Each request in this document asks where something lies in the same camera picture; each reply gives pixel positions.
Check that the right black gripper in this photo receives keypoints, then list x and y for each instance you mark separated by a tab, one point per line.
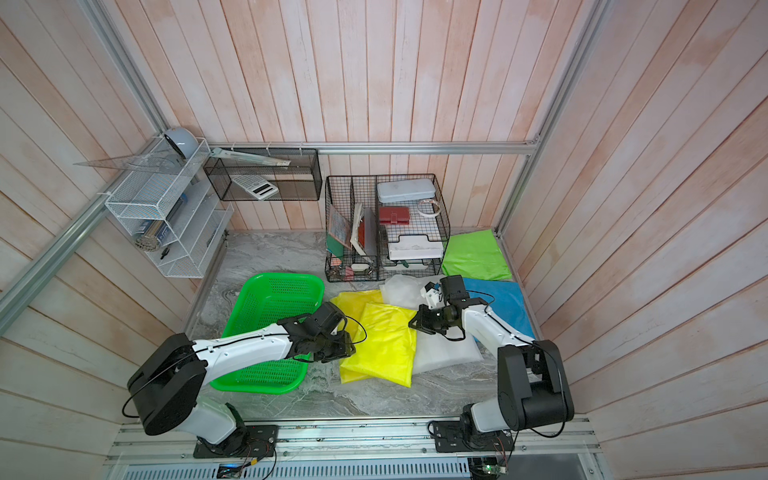
424	324

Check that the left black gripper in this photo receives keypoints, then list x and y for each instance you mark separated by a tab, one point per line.
344	349

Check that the white translucent raincoat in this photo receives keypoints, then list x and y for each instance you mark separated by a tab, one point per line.
433	351

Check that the neon yellow raincoat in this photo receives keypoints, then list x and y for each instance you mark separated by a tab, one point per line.
386	349

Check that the green plastic basket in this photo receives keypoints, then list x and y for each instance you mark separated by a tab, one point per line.
263	300

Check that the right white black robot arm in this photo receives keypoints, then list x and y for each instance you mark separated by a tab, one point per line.
532	388

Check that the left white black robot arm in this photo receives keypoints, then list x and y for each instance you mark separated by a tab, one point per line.
166	389

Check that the blue folded raincoat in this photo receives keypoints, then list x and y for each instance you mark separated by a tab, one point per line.
506	300

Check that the light green folded raincoat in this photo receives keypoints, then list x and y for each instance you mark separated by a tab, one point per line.
476	255

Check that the white paper tray box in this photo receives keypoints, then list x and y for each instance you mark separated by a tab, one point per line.
415	247

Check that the white tape roll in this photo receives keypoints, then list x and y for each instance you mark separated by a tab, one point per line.
429	208

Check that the red wallet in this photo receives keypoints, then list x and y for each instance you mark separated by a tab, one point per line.
394	215

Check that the grey pencil case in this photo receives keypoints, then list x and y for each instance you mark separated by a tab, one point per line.
405	190

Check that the white calculator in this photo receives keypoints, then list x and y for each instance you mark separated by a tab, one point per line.
256	186

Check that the rolled silver bundle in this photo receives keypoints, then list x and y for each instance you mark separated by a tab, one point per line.
151	235

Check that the clear triangle ruler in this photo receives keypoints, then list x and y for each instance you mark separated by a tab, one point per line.
163	162

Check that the black wire tray stack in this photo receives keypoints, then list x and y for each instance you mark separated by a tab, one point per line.
437	229

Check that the black wire file organizer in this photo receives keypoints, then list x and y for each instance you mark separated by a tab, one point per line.
352	231

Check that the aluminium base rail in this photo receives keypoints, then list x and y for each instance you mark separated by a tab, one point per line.
365	448

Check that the black mesh wall basket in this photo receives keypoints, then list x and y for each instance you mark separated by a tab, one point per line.
295	172

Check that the white wire wall shelf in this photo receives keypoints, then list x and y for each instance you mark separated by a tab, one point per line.
196	218

